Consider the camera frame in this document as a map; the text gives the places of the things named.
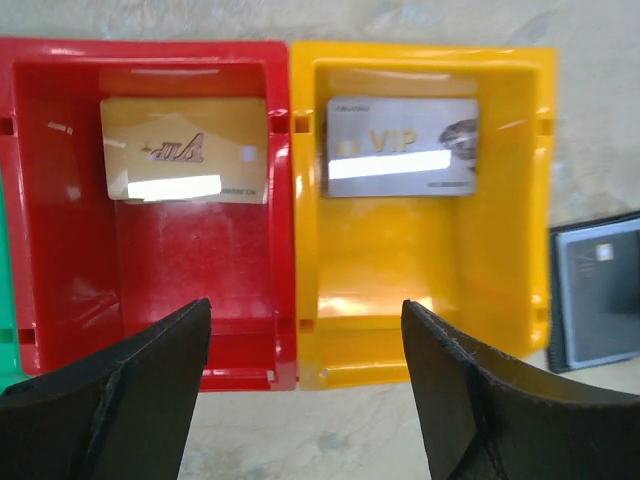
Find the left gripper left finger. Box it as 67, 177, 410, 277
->
1, 299, 211, 479

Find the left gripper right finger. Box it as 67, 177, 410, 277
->
401, 300, 639, 479

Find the black leather card holder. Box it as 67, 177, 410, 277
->
547, 212, 640, 374

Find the green plastic bin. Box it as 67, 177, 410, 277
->
0, 192, 25, 391

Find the red plastic bin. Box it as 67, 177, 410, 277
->
1, 38, 297, 391

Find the yellow plastic bin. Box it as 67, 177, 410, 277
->
290, 41, 557, 390

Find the grey credit card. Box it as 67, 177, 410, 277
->
554, 219, 640, 365

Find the card in red bin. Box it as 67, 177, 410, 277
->
100, 97, 268, 204

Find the silver card in yellow bin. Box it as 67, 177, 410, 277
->
325, 96, 480, 198

